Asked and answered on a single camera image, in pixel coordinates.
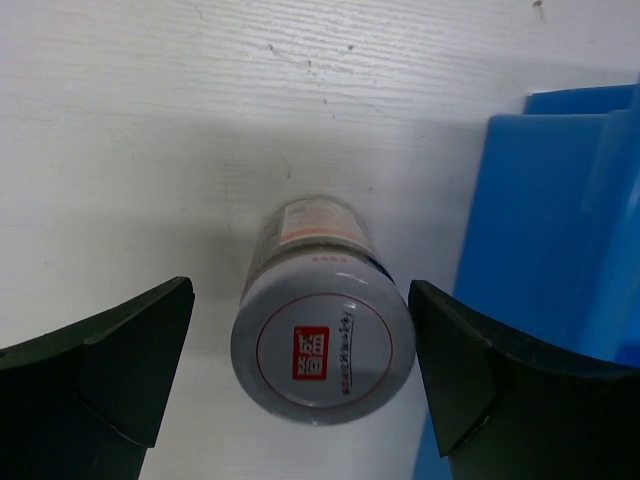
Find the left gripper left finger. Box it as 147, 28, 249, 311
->
1, 277, 195, 479

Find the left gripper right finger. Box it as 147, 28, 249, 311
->
409, 280, 639, 479

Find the dark spice jar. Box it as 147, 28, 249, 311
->
230, 195, 415, 425

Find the blue three-compartment plastic bin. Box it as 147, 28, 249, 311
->
414, 84, 639, 479

